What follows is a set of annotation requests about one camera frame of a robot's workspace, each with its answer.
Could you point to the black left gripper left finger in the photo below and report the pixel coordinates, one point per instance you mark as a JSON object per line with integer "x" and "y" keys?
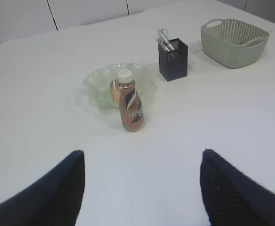
{"x": 53, "y": 200}

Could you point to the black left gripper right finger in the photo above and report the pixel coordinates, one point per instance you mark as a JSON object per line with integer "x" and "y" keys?
{"x": 230, "y": 197}

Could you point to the brown Nescafe coffee bottle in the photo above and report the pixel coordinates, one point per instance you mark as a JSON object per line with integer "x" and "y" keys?
{"x": 130, "y": 104}

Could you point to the sugar coated bread roll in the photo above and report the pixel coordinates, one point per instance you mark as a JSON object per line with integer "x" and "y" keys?
{"x": 115, "y": 91}

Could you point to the beige white pen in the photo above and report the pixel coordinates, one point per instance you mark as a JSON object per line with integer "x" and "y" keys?
{"x": 166, "y": 40}

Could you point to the green wavy glass plate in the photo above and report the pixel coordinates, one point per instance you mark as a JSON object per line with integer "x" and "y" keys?
{"x": 96, "y": 86}

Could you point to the black mesh pen holder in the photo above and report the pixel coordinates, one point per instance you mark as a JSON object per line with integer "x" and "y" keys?
{"x": 173, "y": 64}

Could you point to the green plastic basket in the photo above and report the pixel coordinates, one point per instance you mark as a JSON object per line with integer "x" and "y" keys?
{"x": 233, "y": 43}

